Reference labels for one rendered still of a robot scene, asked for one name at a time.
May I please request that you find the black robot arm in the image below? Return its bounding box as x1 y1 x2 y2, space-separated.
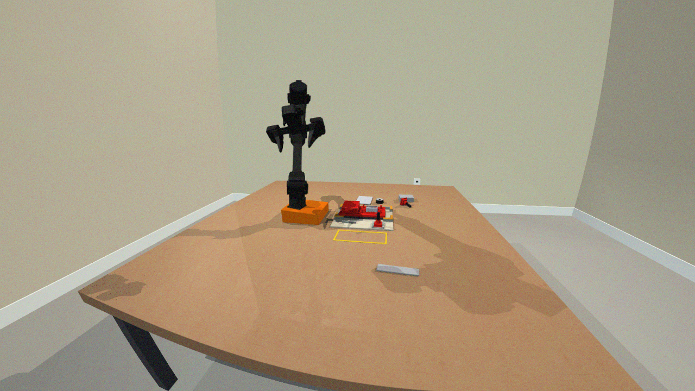
281 80 311 210

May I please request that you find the grey flat bar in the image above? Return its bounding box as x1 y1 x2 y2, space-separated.
376 264 419 276

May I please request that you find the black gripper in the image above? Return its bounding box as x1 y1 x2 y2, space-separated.
266 114 326 153

